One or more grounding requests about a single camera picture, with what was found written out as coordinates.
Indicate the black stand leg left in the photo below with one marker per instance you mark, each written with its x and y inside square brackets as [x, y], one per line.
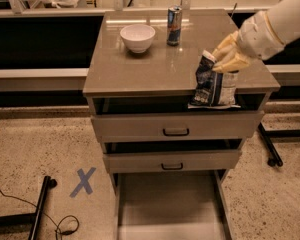
[32, 220]

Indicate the top grey drawer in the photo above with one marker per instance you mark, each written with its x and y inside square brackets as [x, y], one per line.
[195, 125]

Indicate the blue tape cross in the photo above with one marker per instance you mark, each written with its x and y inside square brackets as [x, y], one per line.
[84, 178]

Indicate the middle grey drawer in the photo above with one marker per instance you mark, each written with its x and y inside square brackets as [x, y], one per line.
[171, 161]

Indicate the bottom grey drawer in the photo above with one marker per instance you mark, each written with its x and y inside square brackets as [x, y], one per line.
[171, 206]

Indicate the blue energy drink can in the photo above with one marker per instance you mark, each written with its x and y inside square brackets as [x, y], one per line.
[174, 20]

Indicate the grey drawer cabinet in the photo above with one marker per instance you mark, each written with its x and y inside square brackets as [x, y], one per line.
[162, 79]

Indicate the black stand leg right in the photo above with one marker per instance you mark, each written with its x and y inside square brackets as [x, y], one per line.
[267, 135]

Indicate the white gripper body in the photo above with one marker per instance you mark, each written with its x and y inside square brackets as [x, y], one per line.
[258, 36]

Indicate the blue chip bag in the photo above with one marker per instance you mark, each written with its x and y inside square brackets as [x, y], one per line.
[213, 90]

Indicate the grey drawer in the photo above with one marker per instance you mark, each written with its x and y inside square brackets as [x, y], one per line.
[195, 125]
[171, 206]
[171, 161]

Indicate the white ceramic bowl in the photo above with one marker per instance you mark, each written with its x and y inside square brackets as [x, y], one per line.
[138, 37]

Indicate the black stand leg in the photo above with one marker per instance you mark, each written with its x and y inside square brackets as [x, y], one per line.
[267, 135]
[32, 220]

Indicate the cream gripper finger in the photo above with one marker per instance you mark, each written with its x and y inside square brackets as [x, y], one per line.
[232, 61]
[227, 50]

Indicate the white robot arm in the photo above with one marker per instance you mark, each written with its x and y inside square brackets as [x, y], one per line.
[285, 21]

